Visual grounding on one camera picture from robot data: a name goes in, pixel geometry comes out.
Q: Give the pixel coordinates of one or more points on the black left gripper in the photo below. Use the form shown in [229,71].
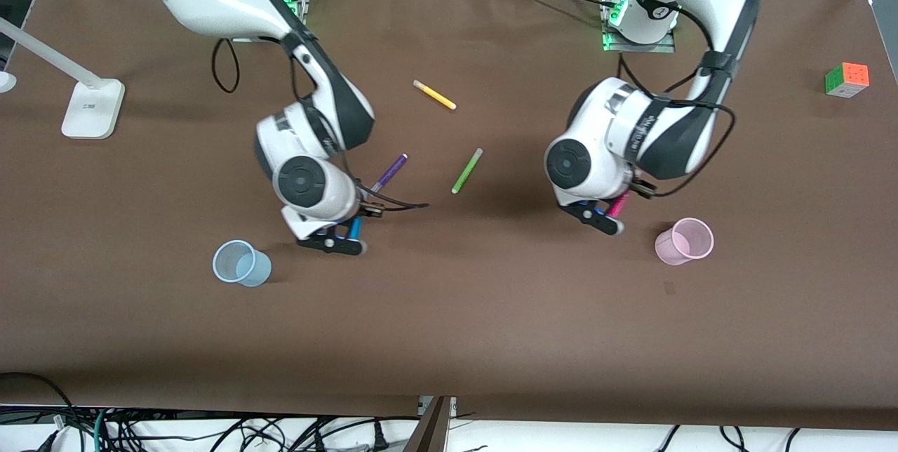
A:
[637,187]

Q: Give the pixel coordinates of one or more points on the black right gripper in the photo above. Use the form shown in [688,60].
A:
[367,209]

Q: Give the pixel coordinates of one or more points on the blue marker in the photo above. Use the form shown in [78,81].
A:
[355,229]

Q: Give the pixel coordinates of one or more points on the pink marker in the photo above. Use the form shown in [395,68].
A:
[619,204]

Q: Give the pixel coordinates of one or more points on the purple marker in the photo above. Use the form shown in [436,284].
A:
[393,170]

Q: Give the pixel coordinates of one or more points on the translucent pink plastic cup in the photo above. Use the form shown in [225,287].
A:
[670,248]

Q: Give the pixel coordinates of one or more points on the translucent blue plastic cup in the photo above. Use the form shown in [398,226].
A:
[252,269]

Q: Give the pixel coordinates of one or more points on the green marker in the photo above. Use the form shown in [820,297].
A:
[467,171]

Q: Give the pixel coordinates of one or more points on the yellow marker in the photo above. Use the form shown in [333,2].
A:
[435,95]

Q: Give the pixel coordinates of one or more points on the dark table support beam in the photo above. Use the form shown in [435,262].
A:
[429,431]

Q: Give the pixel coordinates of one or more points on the white desk lamp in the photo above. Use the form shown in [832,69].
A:
[91,111]

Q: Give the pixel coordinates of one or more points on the colourful puzzle cube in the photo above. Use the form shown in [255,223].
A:
[847,80]

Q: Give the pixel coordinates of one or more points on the small white rounded object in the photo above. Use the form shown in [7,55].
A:
[5,81]

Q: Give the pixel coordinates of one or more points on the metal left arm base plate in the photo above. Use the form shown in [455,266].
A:
[659,48]

